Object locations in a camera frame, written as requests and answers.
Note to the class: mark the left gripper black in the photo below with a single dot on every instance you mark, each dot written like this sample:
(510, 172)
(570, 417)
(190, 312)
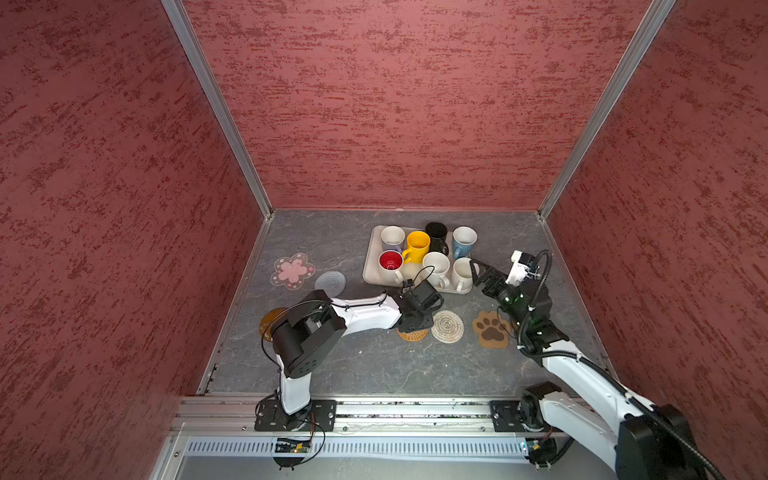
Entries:
(427, 322)

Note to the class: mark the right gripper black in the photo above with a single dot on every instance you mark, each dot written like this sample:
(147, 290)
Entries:
(496, 277)

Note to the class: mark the brown woven rattan coaster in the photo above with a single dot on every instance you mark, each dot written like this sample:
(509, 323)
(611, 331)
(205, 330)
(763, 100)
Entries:
(414, 336)

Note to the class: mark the beige woven spiral coaster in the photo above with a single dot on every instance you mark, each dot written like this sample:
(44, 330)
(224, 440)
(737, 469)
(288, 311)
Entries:
(448, 327)

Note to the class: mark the brown paw coaster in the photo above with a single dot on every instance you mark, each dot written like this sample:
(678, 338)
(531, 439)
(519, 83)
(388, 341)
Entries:
(492, 331)

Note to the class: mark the grey round coaster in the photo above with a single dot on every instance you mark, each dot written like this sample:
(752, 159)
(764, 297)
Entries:
(332, 283)

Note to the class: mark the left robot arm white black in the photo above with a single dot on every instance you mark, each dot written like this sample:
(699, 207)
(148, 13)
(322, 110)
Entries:
(303, 335)

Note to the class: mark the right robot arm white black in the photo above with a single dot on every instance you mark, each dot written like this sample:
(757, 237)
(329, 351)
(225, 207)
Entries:
(635, 437)

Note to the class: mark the pink flower coaster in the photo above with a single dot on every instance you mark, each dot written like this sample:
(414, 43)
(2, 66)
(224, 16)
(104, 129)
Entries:
(292, 271)

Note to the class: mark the amber round coaster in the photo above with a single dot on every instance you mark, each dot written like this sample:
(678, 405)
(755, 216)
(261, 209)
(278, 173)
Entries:
(267, 321)

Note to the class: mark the white mug right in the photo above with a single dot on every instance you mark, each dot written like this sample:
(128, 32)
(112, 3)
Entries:
(464, 272)

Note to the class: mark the light blue mug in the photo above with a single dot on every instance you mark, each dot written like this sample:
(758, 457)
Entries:
(463, 241)

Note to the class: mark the white mug centre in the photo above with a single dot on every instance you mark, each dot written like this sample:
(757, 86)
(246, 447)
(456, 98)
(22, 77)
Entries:
(436, 268)

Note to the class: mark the white mug red inside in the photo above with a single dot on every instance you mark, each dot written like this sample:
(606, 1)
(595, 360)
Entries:
(389, 267)

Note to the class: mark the black mug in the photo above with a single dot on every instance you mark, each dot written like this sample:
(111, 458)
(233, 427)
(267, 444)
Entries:
(437, 233)

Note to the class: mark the yellow mug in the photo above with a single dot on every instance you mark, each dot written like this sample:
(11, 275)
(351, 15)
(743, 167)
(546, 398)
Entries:
(417, 247)

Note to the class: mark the white mug purple band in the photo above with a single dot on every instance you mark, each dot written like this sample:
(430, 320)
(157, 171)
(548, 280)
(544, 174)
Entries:
(393, 238)

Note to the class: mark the beige serving tray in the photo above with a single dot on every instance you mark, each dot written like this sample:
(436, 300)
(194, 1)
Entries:
(370, 271)

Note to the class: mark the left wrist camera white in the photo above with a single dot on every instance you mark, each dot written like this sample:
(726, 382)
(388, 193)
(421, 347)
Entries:
(418, 293)

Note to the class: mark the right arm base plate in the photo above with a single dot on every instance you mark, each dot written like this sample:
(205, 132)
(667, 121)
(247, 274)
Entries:
(506, 417)

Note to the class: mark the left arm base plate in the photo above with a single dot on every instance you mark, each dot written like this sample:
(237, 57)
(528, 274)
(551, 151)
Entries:
(318, 415)

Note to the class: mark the aluminium mounting rail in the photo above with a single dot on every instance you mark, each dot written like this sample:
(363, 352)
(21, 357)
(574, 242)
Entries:
(430, 416)

